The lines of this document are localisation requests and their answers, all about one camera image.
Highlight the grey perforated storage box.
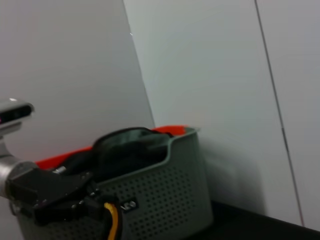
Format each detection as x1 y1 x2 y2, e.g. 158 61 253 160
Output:
14 126 215 240

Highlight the black tablecloth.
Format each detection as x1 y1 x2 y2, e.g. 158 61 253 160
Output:
210 199 320 240

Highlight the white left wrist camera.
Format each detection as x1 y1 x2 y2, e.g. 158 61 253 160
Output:
0 98 36 136

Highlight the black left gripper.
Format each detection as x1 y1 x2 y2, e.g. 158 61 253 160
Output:
4 167 105 226

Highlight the dark grey cloth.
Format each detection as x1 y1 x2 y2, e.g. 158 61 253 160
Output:
59 126 176 184

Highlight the orange cloth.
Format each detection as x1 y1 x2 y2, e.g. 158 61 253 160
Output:
34 124 189 171

